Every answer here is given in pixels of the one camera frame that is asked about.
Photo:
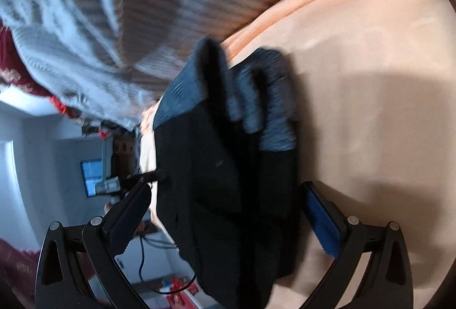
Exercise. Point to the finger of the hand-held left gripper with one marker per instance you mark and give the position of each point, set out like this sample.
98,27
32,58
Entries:
146,176

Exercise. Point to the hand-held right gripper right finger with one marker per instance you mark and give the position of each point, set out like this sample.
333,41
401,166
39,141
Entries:
324,220

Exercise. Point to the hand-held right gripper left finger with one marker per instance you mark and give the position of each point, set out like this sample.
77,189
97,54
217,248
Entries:
131,213

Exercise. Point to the black pants with grey waistband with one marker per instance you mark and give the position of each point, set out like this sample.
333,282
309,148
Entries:
213,205

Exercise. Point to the grey box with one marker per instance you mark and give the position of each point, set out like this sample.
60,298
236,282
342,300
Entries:
108,185

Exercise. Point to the blue window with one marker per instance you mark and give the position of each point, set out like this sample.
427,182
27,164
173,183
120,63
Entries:
92,175

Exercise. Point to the red packets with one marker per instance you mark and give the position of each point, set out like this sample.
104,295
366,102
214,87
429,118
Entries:
178,289

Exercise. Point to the peach bed sheet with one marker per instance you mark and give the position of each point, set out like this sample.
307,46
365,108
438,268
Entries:
374,99

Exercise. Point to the grey white striped blanket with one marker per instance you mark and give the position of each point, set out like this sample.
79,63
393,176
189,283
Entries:
107,27

